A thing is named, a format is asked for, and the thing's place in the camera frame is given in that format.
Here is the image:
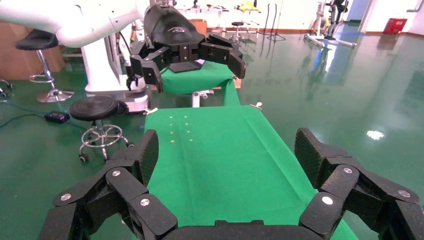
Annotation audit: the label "black bar stool chrome base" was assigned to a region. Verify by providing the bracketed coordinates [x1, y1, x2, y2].
[15, 29, 76, 104]

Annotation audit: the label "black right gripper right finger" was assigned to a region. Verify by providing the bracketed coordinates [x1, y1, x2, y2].
[294, 127, 424, 240]

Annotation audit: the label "small black stool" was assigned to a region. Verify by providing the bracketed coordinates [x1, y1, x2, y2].
[230, 21, 246, 42]

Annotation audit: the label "brown cardboard box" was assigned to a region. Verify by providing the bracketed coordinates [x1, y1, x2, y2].
[189, 18, 208, 36]

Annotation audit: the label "black power adapter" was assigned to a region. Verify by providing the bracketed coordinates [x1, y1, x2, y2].
[44, 111, 71, 125]

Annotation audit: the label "yellow cloth object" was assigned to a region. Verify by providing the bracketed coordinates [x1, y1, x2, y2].
[238, 0, 262, 13]

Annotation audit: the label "brown wooden cabinet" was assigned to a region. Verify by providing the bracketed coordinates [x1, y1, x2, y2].
[0, 21, 66, 81]

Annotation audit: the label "black round stool chrome legs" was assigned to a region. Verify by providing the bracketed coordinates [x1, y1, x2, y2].
[68, 96, 136, 164]

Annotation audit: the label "white wheeled robot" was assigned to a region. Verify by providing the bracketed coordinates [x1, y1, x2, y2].
[81, 19, 152, 114]

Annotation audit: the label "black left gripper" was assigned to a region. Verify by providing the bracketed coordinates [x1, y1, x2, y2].
[129, 3, 248, 94]

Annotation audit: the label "white tube table leg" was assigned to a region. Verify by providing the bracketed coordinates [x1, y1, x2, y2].
[191, 89, 215, 109]

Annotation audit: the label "green table cloth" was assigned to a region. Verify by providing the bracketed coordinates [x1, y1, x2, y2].
[132, 105, 360, 240]
[160, 60, 242, 108]

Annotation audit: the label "red box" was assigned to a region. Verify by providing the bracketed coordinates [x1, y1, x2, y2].
[383, 18, 409, 35]

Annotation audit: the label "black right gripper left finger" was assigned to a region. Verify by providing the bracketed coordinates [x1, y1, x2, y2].
[39, 129, 178, 240]

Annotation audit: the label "white metal floor stand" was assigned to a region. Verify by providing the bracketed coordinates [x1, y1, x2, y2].
[304, 0, 358, 50]

